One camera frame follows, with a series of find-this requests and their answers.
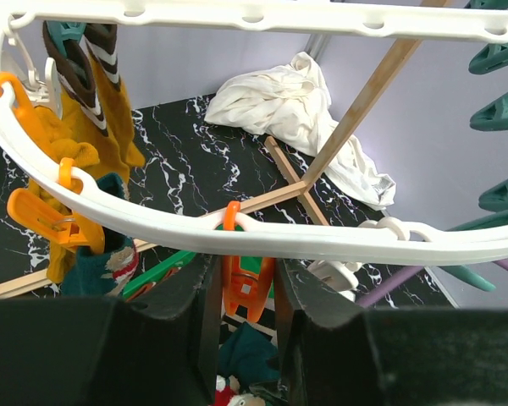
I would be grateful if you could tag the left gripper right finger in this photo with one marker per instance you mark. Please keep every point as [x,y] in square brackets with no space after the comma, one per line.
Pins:
[334,352]

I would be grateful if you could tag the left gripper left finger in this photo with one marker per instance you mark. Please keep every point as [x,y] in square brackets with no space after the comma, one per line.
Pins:
[159,349]

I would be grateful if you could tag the dark teal sock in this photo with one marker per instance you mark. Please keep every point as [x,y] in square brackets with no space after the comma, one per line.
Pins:
[247,354]

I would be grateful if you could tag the santa character sock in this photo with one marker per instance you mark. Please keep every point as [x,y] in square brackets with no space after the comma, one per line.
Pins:
[103,274]

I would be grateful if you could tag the orange clip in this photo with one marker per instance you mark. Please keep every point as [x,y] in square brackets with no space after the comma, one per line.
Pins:
[245,288]

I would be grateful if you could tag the yellow-orange clip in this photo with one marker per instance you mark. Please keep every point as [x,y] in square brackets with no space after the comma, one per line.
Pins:
[69,231]
[22,108]

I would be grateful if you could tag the white oval clip hanger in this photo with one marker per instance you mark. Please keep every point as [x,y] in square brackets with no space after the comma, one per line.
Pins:
[202,234]

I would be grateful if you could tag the mustard striped sock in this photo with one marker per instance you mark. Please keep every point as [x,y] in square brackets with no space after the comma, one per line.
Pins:
[101,41]
[81,105]

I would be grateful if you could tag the white plastic clip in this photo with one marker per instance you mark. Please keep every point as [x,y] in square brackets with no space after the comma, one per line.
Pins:
[42,88]

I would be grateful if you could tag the teal clip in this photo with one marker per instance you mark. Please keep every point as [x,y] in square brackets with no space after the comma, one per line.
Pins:
[61,32]

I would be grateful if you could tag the black striped sock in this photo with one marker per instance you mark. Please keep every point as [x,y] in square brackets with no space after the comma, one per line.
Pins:
[229,324]

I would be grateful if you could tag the brown orange striped sock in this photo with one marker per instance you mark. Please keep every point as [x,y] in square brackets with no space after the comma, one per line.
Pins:
[149,286]

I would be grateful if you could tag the black marbled mat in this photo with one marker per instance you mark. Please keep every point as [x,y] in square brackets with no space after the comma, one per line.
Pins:
[193,168]

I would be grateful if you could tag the white crumpled cloth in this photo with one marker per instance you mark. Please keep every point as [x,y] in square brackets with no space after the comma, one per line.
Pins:
[291,102]

